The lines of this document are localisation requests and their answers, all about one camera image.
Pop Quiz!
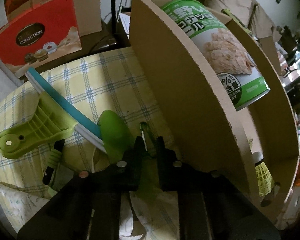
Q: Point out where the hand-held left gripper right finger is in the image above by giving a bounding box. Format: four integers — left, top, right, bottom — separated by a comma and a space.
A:
156, 136, 282, 240

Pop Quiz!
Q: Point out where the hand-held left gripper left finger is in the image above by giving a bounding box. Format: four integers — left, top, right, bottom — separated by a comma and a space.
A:
17, 136, 147, 240

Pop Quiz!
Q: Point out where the small carabiner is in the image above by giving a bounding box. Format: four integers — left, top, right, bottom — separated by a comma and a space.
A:
139, 121, 157, 155

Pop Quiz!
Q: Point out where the green plastic spoon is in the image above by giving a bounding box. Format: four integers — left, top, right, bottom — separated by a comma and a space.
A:
99, 109, 157, 202

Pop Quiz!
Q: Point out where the yellow-green shuttlecock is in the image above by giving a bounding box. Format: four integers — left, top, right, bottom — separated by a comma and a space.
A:
252, 151, 275, 197

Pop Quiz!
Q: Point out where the green squeegee with blue blade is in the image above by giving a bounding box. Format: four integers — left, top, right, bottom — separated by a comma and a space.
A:
0, 67, 108, 159

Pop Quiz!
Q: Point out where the white floral cloth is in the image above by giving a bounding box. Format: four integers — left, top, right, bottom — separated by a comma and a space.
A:
0, 146, 180, 240

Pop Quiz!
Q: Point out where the green snack can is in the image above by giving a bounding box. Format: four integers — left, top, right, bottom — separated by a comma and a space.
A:
160, 0, 271, 112

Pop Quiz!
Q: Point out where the black and green small tool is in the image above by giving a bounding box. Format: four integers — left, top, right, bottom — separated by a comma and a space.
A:
42, 140, 65, 185

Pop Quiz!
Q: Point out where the yellow checked tablecloth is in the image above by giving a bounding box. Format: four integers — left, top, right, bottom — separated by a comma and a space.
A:
0, 46, 175, 233

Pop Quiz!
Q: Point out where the flat cardboard piece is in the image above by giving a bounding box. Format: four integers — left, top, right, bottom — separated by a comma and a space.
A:
259, 36, 283, 75

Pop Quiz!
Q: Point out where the red Collection gift box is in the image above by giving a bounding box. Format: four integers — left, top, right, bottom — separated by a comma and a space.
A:
0, 0, 82, 77

